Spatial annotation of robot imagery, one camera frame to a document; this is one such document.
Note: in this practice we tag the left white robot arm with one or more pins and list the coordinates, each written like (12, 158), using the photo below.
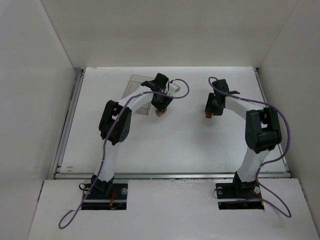
(115, 124)

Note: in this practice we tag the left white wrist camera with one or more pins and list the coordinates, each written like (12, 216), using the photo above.
(173, 87)

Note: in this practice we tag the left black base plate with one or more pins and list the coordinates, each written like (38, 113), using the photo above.
(116, 200)

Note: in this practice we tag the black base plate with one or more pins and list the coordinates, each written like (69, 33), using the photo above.
(232, 199)
(116, 200)

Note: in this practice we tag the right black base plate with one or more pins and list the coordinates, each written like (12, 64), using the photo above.
(232, 199)

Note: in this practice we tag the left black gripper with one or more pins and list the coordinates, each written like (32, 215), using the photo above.
(160, 102)

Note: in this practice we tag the front aluminium rail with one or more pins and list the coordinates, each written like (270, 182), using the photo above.
(143, 176)

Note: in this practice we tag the clear plastic box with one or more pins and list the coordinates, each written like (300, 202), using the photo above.
(134, 83)

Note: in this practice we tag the small red-brown wood block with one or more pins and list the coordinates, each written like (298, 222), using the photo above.
(208, 115)

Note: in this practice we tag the light wood block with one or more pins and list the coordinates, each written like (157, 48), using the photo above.
(160, 113)

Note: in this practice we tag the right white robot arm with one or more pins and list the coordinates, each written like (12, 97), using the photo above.
(247, 173)

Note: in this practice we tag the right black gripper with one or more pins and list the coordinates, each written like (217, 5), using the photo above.
(210, 107)

